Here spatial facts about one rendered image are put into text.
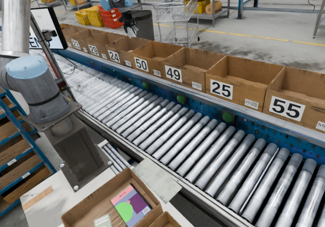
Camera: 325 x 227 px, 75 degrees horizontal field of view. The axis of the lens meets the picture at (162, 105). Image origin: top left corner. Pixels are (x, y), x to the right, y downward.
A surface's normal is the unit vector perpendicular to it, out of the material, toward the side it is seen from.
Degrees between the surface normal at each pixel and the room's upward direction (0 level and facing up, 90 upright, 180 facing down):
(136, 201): 0
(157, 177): 0
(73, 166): 90
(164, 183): 0
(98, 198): 89
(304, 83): 89
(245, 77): 89
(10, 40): 66
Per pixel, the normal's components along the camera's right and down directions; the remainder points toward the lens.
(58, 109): 0.70, -0.08
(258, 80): -0.67, 0.52
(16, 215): -0.16, -0.78
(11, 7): 0.25, 0.17
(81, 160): 0.66, 0.37
